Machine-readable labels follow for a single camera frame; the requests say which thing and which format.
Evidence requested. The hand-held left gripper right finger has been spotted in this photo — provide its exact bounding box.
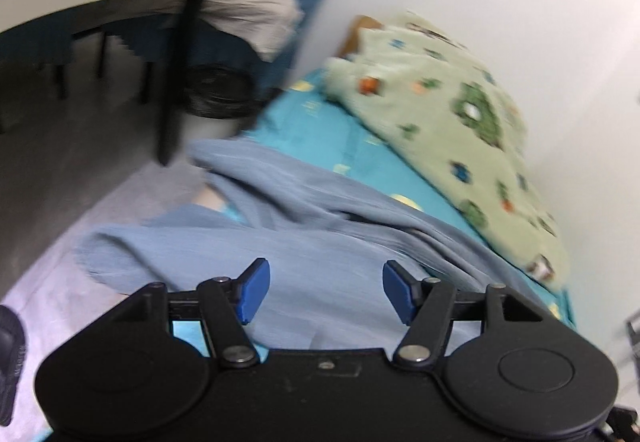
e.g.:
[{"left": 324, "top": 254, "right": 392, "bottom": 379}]
[{"left": 382, "top": 260, "right": 543, "bottom": 366}]

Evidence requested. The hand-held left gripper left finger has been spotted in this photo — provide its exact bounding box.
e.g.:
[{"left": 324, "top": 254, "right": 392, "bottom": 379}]
[{"left": 107, "top": 258, "right": 271, "bottom": 369}]

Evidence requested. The grey-blue garment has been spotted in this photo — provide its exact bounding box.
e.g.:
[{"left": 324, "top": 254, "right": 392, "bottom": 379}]
[{"left": 75, "top": 139, "right": 566, "bottom": 354}]

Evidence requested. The teal printed bed sheet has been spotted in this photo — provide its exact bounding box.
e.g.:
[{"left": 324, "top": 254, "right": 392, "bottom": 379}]
[{"left": 167, "top": 67, "right": 577, "bottom": 359}]

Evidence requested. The green printed fleece blanket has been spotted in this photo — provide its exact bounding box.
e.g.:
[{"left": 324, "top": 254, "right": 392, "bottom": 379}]
[{"left": 322, "top": 12, "right": 572, "bottom": 293}]

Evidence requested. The trash bin with black bag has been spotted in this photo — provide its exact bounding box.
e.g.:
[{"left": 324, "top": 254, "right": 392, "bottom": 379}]
[{"left": 182, "top": 64, "right": 254, "bottom": 121}]

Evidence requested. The black shoe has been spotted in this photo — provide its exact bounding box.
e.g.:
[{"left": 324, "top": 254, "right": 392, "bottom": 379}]
[{"left": 0, "top": 304, "right": 29, "bottom": 428}]

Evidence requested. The brown pillow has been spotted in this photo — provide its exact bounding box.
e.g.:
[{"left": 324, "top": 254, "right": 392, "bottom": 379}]
[{"left": 339, "top": 15, "right": 385, "bottom": 59}]

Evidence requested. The grey cloth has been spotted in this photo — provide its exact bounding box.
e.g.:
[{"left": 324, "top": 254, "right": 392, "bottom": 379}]
[{"left": 200, "top": 0, "right": 304, "bottom": 61}]

